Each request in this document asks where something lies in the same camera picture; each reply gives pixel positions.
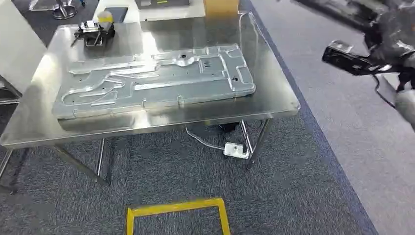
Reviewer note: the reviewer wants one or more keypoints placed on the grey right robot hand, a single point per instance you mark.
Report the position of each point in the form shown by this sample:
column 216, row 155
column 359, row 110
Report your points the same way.
column 392, row 32

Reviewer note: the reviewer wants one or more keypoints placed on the stainless steel table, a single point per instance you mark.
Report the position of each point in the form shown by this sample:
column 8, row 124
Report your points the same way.
column 259, row 100

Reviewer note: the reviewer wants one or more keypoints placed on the brown cardboard box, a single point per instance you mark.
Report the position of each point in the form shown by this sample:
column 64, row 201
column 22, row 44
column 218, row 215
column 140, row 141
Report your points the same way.
column 220, row 6

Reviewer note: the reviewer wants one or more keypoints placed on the white power strip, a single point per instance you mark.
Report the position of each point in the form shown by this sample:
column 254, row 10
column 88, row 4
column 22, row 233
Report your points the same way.
column 235, row 150

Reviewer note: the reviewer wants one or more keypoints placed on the large stamped metal panel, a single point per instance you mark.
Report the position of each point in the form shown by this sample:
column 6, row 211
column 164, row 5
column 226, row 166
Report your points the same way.
column 162, row 84

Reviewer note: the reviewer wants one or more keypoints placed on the white desk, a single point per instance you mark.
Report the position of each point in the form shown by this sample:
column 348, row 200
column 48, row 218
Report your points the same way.
column 136, row 14

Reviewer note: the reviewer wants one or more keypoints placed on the dark flat tablet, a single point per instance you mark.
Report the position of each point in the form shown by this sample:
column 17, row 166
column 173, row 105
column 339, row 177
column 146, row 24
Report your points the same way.
column 116, row 14

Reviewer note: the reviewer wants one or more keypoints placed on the yellow topped small cylinder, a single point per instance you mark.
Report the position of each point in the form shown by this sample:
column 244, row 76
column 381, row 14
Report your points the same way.
column 105, row 18

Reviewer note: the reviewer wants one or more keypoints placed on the chrome stool base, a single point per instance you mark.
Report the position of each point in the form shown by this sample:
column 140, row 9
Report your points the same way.
column 63, row 11

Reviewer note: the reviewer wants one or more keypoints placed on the white board panel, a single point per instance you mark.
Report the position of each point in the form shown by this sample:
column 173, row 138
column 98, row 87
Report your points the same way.
column 16, row 48

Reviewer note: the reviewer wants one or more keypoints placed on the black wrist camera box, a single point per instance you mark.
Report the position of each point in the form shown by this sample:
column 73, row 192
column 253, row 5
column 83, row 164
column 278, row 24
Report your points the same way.
column 350, row 61

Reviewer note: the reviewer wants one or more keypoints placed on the yellow floor tape frame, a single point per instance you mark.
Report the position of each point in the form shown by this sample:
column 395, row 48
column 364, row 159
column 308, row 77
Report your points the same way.
column 175, row 207

